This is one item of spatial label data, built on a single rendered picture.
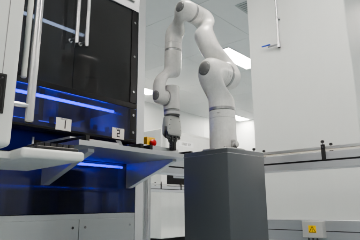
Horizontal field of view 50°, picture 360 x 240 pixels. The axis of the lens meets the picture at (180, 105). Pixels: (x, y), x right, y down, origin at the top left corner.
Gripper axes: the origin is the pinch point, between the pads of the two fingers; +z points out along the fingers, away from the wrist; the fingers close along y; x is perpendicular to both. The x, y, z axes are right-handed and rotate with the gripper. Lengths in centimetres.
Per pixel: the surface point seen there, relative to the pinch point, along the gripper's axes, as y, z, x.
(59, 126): 43, -9, -33
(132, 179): 0.4, 14.0, -29.3
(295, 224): -85, 41, 21
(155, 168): 0.4, 9.7, -11.6
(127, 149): 35.3, 5.9, 6.0
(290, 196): -144, 22, -9
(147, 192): -30, 19, -49
